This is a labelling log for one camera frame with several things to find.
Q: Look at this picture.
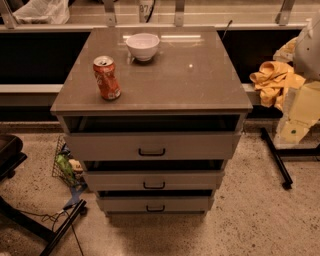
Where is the grey bottom drawer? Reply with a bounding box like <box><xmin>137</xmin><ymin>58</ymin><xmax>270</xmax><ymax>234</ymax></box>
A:
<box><xmin>97</xmin><ymin>190</ymin><xmax>214</xmax><ymax>214</ymax></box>

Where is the grey drawer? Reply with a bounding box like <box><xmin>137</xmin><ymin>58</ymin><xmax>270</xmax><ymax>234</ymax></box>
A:
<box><xmin>84</xmin><ymin>160</ymin><xmax>224</xmax><ymax>191</ymax></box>
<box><xmin>97</xmin><ymin>190</ymin><xmax>214</xmax><ymax>214</ymax></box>
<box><xmin>65</xmin><ymin>115</ymin><xmax>240</xmax><ymax>161</ymax></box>

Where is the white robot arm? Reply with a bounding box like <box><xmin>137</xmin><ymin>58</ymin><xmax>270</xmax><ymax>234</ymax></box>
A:
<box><xmin>273</xmin><ymin>11</ymin><xmax>320</xmax><ymax>147</ymax></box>

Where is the grey drawer cabinet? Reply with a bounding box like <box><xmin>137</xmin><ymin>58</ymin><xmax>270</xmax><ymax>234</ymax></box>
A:
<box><xmin>49</xmin><ymin>26</ymin><xmax>254</xmax><ymax>216</ymax></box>

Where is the grey top drawer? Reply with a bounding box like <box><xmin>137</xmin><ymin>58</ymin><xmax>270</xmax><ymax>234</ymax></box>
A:
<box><xmin>65</xmin><ymin>115</ymin><xmax>240</xmax><ymax>161</ymax></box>

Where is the grey middle drawer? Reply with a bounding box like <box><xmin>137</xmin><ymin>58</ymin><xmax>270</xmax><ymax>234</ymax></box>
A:
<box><xmin>84</xmin><ymin>160</ymin><xmax>224</xmax><ymax>191</ymax></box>

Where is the orange soda can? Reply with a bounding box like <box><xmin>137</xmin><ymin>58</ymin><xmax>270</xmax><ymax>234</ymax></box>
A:
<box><xmin>93</xmin><ymin>56</ymin><xmax>121</xmax><ymax>100</ymax></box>

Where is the white ceramic bowl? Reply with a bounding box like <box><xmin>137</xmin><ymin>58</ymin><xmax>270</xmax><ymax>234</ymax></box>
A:
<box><xmin>126</xmin><ymin>33</ymin><xmax>160</xmax><ymax>61</ymax></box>

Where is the blue tape strip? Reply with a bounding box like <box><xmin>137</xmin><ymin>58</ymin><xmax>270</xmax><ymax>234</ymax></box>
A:
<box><xmin>63</xmin><ymin>184</ymin><xmax>87</xmax><ymax>210</ymax></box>

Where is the black metal stand right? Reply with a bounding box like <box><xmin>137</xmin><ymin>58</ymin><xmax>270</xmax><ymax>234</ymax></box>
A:
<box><xmin>260</xmin><ymin>128</ymin><xmax>320</xmax><ymax>190</ymax></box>

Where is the black metal stand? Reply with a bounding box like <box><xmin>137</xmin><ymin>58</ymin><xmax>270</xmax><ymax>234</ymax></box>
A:
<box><xmin>260</xmin><ymin>128</ymin><xmax>320</xmax><ymax>190</ymax></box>
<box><xmin>0</xmin><ymin>197</ymin><xmax>86</xmax><ymax>256</ymax></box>

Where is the yellow crumpled cloth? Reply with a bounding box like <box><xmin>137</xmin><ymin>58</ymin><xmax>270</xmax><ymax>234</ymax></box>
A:
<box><xmin>249</xmin><ymin>61</ymin><xmax>305</xmax><ymax>111</ymax></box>

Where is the white plastic bag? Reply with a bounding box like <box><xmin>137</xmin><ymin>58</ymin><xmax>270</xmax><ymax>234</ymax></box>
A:
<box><xmin>13</xmin><ymin>0</ymin><xmax>70</xmax><ymax>25</ymax></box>

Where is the black metal stand left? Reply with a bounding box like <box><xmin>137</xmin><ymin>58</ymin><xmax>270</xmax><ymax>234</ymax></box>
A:
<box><xmin>0</xmin><ymin>197</ymin><xmax>86</xmax><ymax>256</ymax></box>

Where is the wire basket with items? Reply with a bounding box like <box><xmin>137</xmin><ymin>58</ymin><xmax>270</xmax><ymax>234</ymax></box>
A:
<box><xmin>52</xmin><ymin>136</ymin><xmax>84</xmax><ymax>187</ymax></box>

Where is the black floor cable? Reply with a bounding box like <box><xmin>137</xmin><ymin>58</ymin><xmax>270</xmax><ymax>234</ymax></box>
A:
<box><xmin>16</xmin><ymin>208</ymin><xmax>86</xmax><ymax>256</ymax></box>

